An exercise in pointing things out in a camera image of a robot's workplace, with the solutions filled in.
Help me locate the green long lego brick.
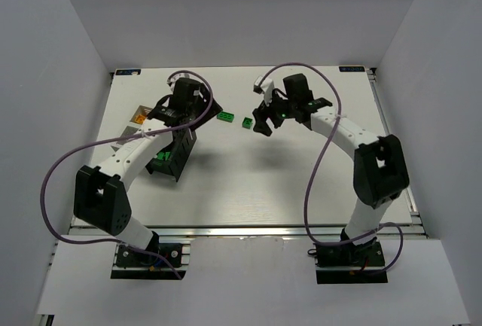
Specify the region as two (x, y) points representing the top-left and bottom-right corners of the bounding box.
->
(216, 111), (235, 123)

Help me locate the left corner label sticker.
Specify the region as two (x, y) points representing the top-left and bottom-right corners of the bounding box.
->
(114, 69), (141, 76)

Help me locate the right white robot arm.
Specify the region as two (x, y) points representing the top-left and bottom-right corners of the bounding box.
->
(252, 74), (410, 247)

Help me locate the white slotted container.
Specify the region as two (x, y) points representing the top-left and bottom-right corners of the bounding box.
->
(120, 105), (153, 138)

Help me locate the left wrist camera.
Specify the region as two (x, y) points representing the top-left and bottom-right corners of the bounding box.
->
(166, 73), (190, 93)

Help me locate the dark green lego brick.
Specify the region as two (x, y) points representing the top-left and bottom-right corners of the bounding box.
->
(242, 117), (253, 129)

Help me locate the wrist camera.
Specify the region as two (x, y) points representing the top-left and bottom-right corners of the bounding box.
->
(253, 76), (275, 105)
(166, 73), (190, 93)

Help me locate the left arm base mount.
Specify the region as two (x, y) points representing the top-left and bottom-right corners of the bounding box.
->
(110, 238), (191, 281)

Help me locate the yellow square lego brick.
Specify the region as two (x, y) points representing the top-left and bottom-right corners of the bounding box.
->
(135, 114), (146, 124)

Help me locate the corner label sticker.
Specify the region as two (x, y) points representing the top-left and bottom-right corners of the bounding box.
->
(114, 69), (141, 76)
(338, 66), (365, 72)

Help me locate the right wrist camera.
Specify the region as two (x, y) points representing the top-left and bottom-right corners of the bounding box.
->
(253, 76), (275, 105)

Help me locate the right corner label sticker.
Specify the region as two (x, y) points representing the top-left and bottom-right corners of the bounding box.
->
(338, 66), (365, 72)

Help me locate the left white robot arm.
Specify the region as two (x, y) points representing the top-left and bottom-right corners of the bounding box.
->
(74, 76), (221, 253)

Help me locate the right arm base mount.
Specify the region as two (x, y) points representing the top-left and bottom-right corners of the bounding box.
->
(307, 236), (388, 285)

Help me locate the black slotted container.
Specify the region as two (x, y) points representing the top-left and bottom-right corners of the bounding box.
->
(145, 129), (197, 181)

